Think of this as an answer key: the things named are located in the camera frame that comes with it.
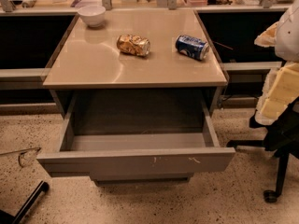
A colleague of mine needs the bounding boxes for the crushed gold can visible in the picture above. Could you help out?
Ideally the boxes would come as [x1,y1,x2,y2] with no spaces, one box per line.
[117,35,150,57]

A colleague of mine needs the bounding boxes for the grey top drawer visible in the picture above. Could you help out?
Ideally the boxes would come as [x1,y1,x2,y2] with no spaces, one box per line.
[37,89,235,183]

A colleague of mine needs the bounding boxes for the black chair leg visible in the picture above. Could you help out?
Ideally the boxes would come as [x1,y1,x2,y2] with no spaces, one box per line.
[0,181,50,224]

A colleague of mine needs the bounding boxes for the white ceramic bowl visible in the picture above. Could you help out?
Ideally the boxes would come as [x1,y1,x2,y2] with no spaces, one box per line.
[78,5,106,27]

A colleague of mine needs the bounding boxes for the grey drawer cabinet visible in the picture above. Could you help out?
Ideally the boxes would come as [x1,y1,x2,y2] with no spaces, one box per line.
[42,7,230,119]

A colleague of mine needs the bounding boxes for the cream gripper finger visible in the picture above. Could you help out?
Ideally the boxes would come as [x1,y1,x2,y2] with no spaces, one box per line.
[254,22,278,48]
[261,63,299,120]

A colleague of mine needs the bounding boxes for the blue soda can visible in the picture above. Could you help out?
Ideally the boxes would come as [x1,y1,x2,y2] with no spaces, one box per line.
[175,35,209,61]

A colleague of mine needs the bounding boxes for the black office chair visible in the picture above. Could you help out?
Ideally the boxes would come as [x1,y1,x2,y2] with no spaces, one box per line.
[226,98,299,203]

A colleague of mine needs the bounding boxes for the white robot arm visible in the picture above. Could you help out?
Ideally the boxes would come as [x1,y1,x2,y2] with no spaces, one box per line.
[254,0,299,121]

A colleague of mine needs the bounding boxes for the clear wire glasses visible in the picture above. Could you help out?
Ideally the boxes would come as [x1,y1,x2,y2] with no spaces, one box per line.
[0,147,41,168]

